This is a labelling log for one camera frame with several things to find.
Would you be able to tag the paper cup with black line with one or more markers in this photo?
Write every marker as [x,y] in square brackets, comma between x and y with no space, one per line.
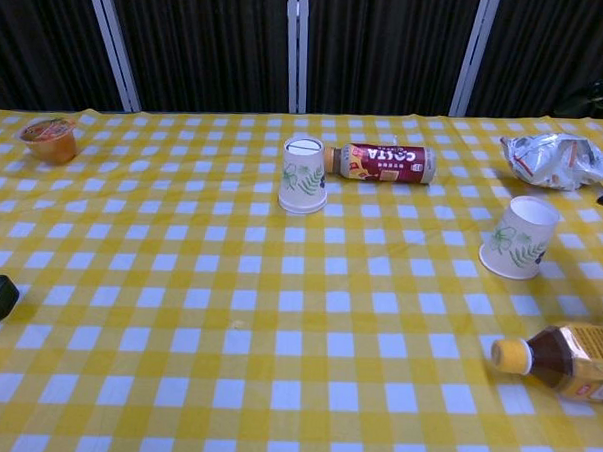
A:
[303,176]

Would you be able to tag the white floral paper cup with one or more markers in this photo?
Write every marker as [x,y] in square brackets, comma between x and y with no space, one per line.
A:
[302,211]
[518,240]

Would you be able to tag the orange jelly cup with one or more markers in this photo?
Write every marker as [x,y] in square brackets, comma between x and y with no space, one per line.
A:
[52,142]

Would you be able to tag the silver crumpled snack bag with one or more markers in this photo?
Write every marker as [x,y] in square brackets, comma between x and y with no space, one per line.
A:
[554,162]

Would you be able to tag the yellow-capped tea bottle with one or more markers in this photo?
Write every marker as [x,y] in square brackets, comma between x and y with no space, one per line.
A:
[556,354]

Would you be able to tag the red Costa coffee bottle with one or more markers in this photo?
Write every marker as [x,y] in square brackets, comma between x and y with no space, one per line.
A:
[384,163]

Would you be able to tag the yellow white checked tablecloth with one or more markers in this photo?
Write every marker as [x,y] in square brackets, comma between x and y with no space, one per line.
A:
[286,335]

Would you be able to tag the dark pleated curtain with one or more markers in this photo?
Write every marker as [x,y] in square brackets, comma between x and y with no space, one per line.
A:
[209,42]

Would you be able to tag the white partition frame post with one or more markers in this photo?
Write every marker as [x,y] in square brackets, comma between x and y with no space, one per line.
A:
[474,53]
[297,45]
[112,42]

